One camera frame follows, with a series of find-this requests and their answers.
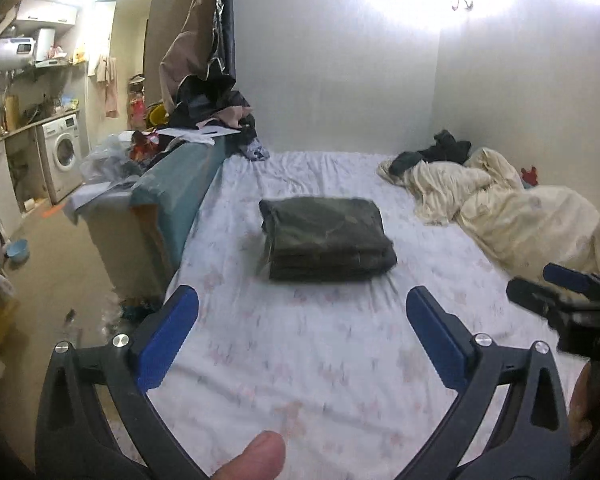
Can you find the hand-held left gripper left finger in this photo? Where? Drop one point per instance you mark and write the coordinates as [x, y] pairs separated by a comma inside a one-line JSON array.
[[170, 332]]

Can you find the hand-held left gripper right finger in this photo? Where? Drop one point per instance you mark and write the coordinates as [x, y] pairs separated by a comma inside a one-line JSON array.
[[435, 335]]

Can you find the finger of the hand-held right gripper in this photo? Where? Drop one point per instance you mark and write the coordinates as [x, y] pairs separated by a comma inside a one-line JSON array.
[[535, 297], [575, 277]]

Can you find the dark olive pants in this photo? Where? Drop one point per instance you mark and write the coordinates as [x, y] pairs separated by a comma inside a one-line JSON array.
[[325, 235]]

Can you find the person's right hand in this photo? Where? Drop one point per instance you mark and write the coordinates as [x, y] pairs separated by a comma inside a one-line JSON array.
[[582, 400]]

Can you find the person's left hand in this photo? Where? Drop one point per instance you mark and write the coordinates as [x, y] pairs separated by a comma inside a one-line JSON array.
[[252, 457]]

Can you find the cream blanket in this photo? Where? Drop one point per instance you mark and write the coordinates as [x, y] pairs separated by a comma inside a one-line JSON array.
[[525, 220]]

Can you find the bed with white printed sheet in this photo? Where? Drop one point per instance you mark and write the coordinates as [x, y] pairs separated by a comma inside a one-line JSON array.
[[330, 340]]

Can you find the red plush toy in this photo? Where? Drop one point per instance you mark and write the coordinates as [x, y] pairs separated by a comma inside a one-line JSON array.
[[530, 176]]

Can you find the teal covered bed side board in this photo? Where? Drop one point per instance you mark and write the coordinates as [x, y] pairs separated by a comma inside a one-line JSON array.
[[175, 190]]

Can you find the blue basin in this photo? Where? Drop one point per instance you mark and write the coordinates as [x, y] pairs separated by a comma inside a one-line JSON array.
[[17, 251]]

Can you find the dark clothes heap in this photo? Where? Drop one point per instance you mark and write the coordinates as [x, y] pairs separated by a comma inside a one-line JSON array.
[[430, 155]]

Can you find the clear plastic bag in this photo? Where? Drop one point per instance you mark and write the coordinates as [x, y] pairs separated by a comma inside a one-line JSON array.
[[105, 160]]

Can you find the white paper sheets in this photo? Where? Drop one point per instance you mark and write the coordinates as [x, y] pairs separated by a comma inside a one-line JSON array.
[[200, 132]]

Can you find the patterned dark cloth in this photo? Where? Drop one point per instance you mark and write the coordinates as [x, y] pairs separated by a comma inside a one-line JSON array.
[[254, 147]]

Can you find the white washing machine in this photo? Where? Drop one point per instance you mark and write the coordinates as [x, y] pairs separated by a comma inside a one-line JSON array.
[[62, 155]]

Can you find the kitchen counter cabinet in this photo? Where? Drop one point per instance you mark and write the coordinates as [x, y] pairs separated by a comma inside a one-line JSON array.
[[0, 180]]

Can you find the black cloth pile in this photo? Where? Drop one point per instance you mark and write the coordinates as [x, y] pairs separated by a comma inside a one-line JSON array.
[[207, 97]]

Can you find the pink hanging towel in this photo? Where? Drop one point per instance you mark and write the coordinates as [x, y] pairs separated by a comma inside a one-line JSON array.
[[109, 85]]

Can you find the beige curtain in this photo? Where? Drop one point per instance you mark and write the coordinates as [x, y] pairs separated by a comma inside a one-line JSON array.
[[182, 55]]

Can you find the white water heater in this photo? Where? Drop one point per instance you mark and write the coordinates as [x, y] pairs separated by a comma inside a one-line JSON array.
[[11, 54]]

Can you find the white wall cabinet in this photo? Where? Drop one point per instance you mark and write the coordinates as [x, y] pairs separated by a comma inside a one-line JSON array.
[[47, 11]]

